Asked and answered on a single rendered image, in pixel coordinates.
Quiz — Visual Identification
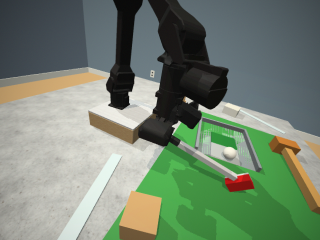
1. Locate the red putter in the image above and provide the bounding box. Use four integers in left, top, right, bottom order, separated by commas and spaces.
169, 135, 254, 192

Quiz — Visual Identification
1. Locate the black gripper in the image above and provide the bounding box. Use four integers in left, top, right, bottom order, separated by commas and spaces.
138, 87, 185, 147

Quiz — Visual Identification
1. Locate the green putting mat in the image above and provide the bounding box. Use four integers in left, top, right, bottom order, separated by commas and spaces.
136, 111, 320, 240

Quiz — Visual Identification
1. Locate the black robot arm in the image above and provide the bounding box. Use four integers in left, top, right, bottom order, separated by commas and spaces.
106, 0, 229, 130

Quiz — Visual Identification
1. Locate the white ball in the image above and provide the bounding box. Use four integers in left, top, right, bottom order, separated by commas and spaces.
222, 147, 237, 160

